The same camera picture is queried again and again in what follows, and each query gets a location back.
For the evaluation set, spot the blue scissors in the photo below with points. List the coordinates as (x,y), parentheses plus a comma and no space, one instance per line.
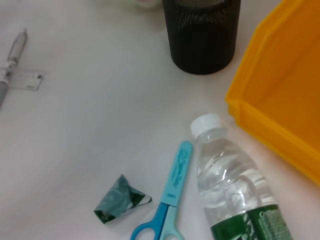
(177,172)

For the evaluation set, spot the green plastic wrapper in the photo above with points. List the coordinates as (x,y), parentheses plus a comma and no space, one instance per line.
(120,200)

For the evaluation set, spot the clear water bottle green label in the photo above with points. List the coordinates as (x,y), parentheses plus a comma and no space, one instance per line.
(232,180)

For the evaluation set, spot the black mesh pen holder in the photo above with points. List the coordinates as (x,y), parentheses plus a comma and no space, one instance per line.
(202,37)

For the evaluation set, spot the clear plastic ruler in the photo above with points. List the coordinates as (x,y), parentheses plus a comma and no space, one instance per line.
(30,80)

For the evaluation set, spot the silver white pen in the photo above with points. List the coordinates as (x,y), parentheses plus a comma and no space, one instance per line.
(13,55)

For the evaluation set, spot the yellow plastic bin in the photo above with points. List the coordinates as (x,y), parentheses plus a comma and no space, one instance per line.
(282,95)

